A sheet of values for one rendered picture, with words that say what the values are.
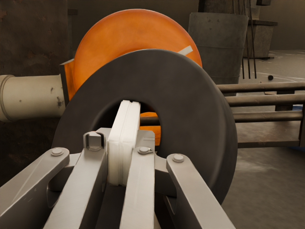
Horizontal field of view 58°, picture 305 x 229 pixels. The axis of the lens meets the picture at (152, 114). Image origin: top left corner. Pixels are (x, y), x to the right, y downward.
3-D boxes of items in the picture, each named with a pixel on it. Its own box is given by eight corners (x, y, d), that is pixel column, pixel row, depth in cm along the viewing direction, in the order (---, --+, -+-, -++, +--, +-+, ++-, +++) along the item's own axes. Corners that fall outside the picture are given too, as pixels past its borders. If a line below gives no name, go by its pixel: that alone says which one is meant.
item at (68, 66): (86, 131, 40) (76, 56, 37) (91, 131, 40) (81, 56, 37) (72, 154, 33) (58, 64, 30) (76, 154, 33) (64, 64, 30)
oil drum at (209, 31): (170, 95, 311) (177, 10, 282) (207, 90, 343) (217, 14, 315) (208, 110, 265) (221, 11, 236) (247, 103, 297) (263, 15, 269)
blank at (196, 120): (61, 130, 29) (34, 119, 26) (179, 34, 25) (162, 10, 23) (100, 292, 20) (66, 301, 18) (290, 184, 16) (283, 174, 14)
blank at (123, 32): (120, 148, 39) (116, 159, 36) (54, 51, 35) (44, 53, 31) (219, 95, 36) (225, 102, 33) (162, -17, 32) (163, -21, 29)
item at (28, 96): (19, 113, 39) (10, 71, 37) (82, 111, 39) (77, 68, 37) (-4, 129, 33) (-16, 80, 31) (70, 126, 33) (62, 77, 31)
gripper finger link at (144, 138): (130, 171, 14) (190, 174, 14) (136, 128, 18) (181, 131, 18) (129, 195, 14) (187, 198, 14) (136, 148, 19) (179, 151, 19)
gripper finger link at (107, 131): (102, 194, 14) (44, 191, 14) (115, 147, 19) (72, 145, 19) (101, 169, 14) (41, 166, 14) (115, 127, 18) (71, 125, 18)
